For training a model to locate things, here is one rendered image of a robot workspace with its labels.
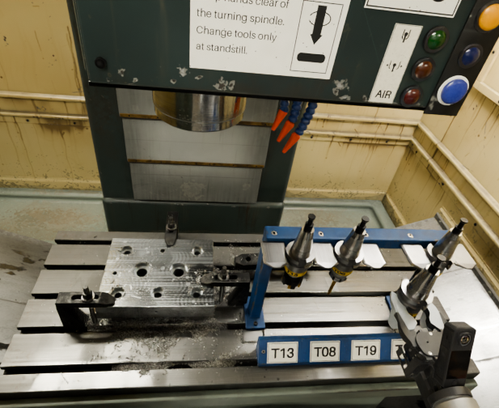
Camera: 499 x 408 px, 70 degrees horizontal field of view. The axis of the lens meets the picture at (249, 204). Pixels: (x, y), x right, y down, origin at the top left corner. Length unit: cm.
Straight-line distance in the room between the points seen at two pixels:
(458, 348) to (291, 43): 56
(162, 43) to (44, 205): 158
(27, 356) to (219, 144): 78
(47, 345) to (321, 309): 72
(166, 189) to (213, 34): 97
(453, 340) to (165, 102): 61
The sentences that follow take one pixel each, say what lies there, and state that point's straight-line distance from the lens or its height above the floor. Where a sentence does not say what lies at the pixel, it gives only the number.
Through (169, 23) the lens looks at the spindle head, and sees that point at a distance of 40.
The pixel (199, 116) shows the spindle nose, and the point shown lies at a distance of 58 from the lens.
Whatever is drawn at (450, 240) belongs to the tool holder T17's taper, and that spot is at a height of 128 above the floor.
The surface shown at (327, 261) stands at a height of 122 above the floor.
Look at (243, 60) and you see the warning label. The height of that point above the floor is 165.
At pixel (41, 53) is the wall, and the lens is 162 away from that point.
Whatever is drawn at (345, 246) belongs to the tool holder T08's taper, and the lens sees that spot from 79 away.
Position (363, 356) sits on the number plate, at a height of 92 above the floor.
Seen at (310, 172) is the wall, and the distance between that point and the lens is 183.
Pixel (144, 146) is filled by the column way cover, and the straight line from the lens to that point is 122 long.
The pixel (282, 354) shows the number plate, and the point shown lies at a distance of 97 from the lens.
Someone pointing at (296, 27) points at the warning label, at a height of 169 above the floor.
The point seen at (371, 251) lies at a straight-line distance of 86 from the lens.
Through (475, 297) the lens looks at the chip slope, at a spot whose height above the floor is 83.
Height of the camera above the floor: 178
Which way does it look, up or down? 40 degrees down
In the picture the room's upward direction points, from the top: 9 degrees clockwise
